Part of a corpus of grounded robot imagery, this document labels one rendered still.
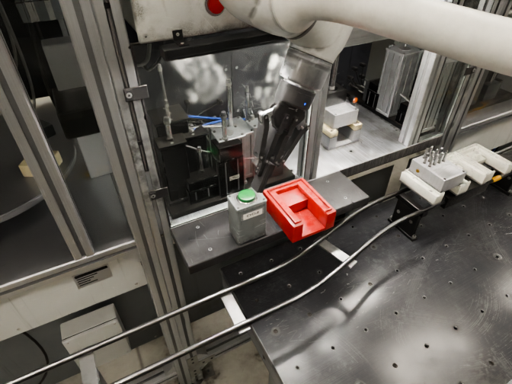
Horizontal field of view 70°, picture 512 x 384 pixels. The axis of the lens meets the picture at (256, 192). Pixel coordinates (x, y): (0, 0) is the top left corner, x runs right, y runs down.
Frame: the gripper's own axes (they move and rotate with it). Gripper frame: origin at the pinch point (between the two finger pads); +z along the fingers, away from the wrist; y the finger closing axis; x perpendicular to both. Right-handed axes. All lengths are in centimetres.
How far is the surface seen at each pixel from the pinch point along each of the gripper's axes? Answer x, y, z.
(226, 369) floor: -22, -41, 101
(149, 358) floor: -43, -16, 112
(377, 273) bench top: 9, -50, 23
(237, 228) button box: -1.6, -0.3, 14.8
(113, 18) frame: -11.9, 32.7, -19.8
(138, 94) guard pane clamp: -12.6, 25.7, -8.2
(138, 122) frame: -13.3, 24.1, -2.5
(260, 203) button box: -0.5, -2.9, 7.0
